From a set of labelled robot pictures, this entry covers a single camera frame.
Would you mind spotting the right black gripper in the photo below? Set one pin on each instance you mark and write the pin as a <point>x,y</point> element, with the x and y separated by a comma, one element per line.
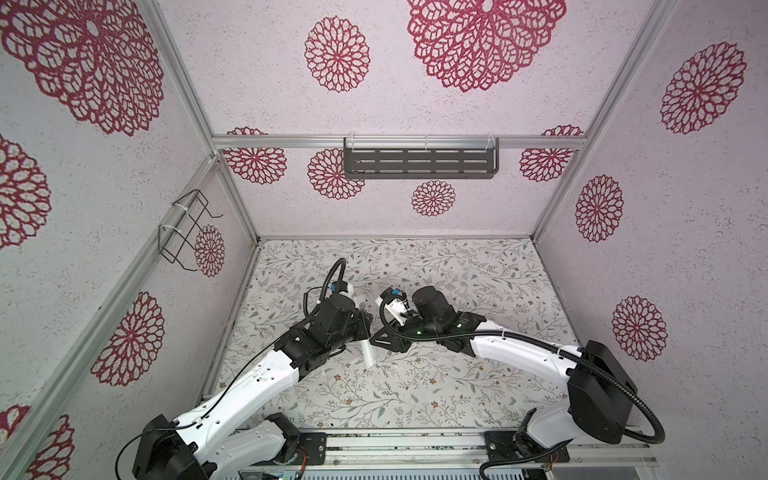
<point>396,343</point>

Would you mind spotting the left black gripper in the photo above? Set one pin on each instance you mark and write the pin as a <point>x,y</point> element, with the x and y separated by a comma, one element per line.
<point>363,327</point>

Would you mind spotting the white remote control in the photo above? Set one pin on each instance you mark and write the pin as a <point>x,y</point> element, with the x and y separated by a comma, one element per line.
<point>367,348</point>

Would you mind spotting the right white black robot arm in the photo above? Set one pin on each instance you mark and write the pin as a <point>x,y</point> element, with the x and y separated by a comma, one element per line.
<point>599,394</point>

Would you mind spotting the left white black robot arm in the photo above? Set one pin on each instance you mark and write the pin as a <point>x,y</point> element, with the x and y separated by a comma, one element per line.
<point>207,441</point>

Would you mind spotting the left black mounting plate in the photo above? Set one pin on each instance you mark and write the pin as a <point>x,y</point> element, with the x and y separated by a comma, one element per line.
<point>308,449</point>

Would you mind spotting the black mounting plate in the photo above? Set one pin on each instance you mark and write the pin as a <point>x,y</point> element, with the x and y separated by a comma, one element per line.
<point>308,449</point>
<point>510,447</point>

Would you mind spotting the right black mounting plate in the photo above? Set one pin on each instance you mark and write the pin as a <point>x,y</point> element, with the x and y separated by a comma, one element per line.
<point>510,447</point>

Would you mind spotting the grey slotted metal shelf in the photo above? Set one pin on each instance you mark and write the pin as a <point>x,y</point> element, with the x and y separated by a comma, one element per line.
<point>463,162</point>

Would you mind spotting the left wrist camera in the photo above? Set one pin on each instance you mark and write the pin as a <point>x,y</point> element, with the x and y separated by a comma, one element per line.
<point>345,289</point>

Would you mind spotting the black wire wall rack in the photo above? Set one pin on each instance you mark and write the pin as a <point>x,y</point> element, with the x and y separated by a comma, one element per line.
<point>192,242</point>

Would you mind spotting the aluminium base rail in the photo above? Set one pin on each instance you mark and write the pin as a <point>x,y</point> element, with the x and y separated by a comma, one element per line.
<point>350,449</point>

